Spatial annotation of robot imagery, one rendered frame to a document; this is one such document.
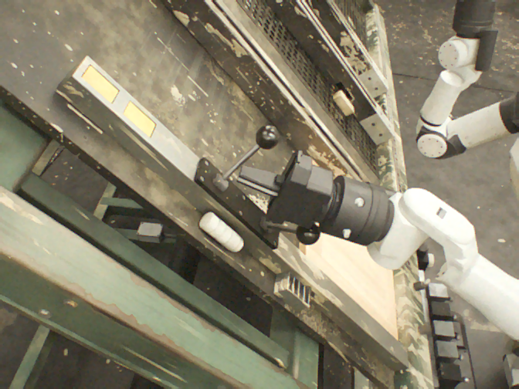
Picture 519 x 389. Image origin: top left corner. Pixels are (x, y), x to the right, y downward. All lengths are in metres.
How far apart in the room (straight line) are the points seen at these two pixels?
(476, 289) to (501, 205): 2.29
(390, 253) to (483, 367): 1.47
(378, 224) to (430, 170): 2.38
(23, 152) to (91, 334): 0.24
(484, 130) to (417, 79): 2.53
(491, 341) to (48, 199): 1.89
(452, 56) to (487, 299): 0.66
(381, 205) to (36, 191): 0.45
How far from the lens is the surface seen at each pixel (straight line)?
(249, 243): 0.78
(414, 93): 3.64
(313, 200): 0.62
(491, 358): 2.16
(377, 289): 1.20
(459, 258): 0.67
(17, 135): 0.64
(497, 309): 0.70
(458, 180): 3.00
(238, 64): 0.97
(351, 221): 0.63
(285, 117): 1.04
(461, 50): 1.19
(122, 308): 0.53
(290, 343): 0.93
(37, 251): 0.49
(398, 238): 0.67
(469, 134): 1.32
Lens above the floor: 1.96
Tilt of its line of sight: 47 degrees down
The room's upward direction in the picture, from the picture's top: straight up
